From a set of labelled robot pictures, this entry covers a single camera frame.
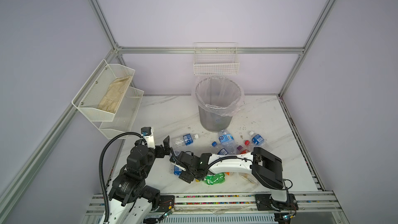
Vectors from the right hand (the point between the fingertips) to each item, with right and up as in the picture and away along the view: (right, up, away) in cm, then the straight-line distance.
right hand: (183, 169), depth 81 cm
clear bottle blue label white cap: (+1, +14, +9) cm, 17 cm away
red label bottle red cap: (+37, +11, +11) cm, 40 cm away
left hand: (-10, +19, -12) cm, 24 cm away
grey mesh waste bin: (+17, +25, +12) cm, 32 cm away
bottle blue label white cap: (-3, 0, -3) cm, 4 cm away
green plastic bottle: (+18, -3, -5) cm, 19 cm away
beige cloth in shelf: (-36, +39, -3) cm, 53 cm away
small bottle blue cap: (+21, +9, +4) cm, 23 cm away
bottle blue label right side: (+43, +15, +9) cm, 46 cm away
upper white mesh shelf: (-43, +39, -9) cm, 59 cm away
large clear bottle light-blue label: (+26, +13, +10) cm, 30 cm away
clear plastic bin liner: (+22, +42, +20) cm, 52 cm away
